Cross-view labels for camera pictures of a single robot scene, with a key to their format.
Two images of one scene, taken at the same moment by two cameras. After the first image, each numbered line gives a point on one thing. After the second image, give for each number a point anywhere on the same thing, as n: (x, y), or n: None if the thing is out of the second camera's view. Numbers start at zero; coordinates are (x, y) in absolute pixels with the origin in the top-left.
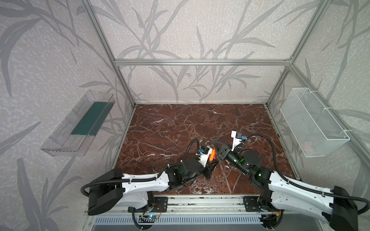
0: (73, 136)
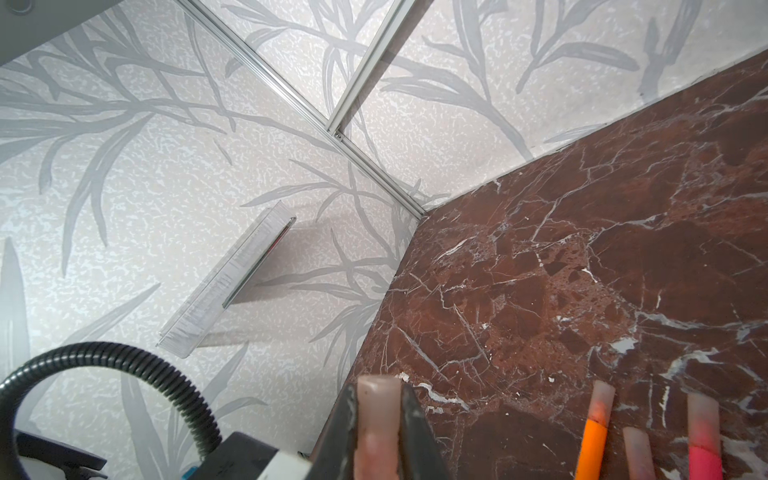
0: (227, 279)
